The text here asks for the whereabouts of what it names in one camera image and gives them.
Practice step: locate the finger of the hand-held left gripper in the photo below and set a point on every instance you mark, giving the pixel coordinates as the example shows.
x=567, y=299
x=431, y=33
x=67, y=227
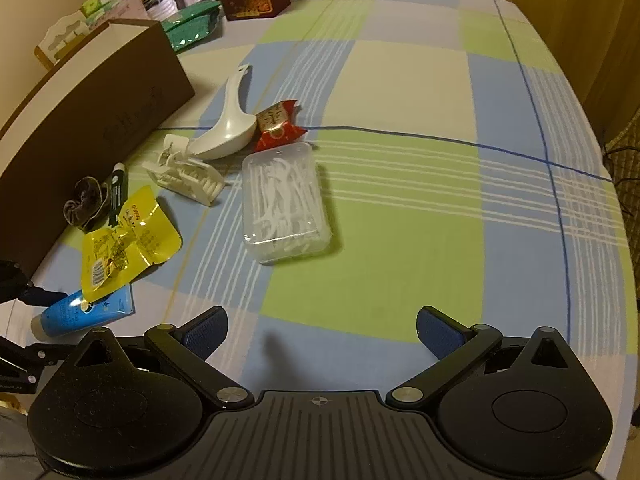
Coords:
x=45, y=351
x=40, y=296

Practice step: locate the clear floss pick box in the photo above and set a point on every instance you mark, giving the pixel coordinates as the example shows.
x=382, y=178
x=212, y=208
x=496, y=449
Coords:
x=285, y=200

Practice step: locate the green and white packets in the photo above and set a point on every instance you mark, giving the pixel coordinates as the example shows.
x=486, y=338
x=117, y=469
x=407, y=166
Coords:
x=102, y=5

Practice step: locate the red candy wrapper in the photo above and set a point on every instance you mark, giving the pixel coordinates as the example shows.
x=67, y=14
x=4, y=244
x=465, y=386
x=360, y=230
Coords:
x=277, y=132

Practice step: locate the green lip balm tube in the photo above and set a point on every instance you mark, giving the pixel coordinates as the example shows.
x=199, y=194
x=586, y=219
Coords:
x=117, y=185

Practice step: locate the green foil packet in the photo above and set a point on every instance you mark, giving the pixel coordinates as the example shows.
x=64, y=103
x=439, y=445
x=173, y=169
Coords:
x=192, y=25

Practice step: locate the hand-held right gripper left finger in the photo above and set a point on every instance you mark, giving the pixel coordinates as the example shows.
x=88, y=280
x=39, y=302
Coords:
x=205, y=332

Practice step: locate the clear plastic wrapper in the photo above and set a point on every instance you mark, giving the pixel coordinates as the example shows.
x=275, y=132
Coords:
x=185, y=180

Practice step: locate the wooden door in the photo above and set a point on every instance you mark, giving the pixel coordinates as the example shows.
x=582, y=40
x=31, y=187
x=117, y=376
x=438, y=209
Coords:
x=575, y=20

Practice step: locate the yellow foil packet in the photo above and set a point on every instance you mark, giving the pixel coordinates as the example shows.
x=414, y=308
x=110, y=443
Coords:
x=135, y=230

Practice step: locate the blue cream tube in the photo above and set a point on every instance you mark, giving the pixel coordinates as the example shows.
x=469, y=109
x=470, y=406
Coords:
x=75, y=310

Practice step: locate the pale paper bag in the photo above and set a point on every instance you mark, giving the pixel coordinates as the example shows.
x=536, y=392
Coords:
x=127, y=10

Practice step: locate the person's grey clothing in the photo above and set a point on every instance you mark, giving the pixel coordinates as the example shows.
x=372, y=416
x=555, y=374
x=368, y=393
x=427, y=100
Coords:
x=12, y=442

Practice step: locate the white ceramic spoon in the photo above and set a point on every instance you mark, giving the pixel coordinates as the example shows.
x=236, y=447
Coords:
x=227, y=135

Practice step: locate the small cardboard box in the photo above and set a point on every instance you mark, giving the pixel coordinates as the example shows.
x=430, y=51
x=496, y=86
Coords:
x=62, y=40

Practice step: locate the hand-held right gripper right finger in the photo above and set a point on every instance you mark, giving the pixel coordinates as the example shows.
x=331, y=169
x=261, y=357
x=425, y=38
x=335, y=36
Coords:
x=439, y=332

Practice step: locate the dark velvet scrunchie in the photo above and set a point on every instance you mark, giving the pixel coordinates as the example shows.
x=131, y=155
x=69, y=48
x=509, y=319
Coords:
x=82, y=205

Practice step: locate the brown cardboard box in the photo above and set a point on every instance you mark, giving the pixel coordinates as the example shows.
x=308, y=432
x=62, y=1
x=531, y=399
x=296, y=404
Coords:
x=100, y=110

